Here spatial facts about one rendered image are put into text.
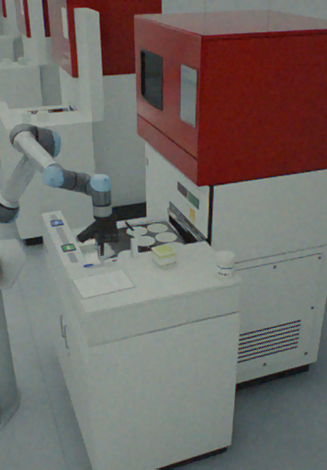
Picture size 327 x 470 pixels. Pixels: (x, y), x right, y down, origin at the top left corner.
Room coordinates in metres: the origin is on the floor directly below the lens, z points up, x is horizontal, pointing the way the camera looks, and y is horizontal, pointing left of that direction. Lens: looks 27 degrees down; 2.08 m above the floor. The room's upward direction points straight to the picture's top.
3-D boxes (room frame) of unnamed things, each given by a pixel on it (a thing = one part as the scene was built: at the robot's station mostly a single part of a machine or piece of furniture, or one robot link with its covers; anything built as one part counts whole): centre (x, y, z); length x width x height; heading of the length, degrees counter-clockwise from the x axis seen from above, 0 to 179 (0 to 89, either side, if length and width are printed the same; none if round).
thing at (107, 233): (1.92, 0.24, 1.12); 0.09 x 0.08 x 0.12; 111
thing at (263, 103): (2.60, -0.33, 1.52); 0.81 x 0.75 x 0.59; 21
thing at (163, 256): (1.91, 0.01, 1.00); 0.07 x 0.07 x 0.07; 30
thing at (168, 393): (2.12, 0.17, 0.41); 0.97 x 0.64 x 0.82; 21
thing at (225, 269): (1.82, -0.23, 1.01); 0.07 x 0.07 x 0.10
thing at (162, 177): (2.49, -0.04, 1.02); 0.82 x 0.03 x 0.40; 21
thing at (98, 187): (1.93, 0.25, 1.28); 0.09 x 0.08 x 0.11; 42
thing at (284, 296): (2.61, -0.36, 0.41); 0.82 x 0.71 x 0.82; 21
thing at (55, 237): (2.16, 0.46, 0.89); 0.55 x 0.09 x 0.14; 21
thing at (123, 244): (2.23, 0.10, 0.90); 0.34 x 0.34 x 0.01; 21
